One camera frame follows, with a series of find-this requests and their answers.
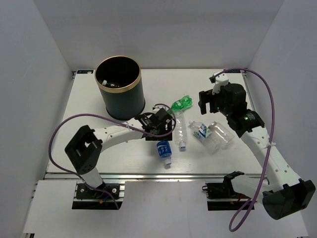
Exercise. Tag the aluminium table rail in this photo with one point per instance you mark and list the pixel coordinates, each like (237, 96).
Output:
(257, 137)
(128, 177)

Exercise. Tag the green Sprite bottle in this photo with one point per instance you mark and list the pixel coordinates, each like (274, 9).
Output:
(181, 104)

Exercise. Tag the aluminium front table rail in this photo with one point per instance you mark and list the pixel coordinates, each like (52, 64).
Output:
(128, 177)

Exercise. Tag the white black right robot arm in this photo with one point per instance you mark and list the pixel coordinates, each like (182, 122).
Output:
(286, 192)

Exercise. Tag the clear unlabeled plastic bottle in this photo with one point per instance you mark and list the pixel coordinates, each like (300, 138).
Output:
(180, 132)

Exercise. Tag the dark bin with gold rim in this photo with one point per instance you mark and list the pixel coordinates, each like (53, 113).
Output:
(128, 101)

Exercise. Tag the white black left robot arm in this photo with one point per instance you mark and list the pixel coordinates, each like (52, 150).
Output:
(87, 144)

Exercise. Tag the blue logo sticker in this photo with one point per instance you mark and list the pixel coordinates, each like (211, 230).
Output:
(233, 71)
(85, 71)

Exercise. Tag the wide clear plastic bottle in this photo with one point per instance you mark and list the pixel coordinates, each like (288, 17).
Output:
(222, 133)

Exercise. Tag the clear bottle green-blue label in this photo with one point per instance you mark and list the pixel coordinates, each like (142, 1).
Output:
(205, 136)

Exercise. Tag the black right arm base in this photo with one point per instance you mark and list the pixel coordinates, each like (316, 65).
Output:
(218, 198)

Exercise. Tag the crushed Aquarius bottle blue label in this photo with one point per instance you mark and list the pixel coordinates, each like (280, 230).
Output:
(111, 84)

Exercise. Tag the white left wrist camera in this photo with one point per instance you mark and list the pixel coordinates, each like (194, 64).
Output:
(157, 107)

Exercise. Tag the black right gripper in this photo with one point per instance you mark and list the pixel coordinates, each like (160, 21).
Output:
(207, 96)

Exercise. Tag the blue logo sticker right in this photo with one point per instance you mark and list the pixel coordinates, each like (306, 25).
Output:
(233, 71)

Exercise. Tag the blue logo sticker left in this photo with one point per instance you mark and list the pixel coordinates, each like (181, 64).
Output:
(85, 71)

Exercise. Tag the clear bottle dark blue label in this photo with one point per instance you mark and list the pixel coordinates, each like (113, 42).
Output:
(164, 152)

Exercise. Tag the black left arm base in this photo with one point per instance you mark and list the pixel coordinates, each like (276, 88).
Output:
(87, 199)

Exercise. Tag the aluminium right table rail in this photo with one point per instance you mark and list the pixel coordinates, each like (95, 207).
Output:
(257, 137)

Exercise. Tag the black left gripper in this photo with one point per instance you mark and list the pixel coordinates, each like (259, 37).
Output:
(168, 138)

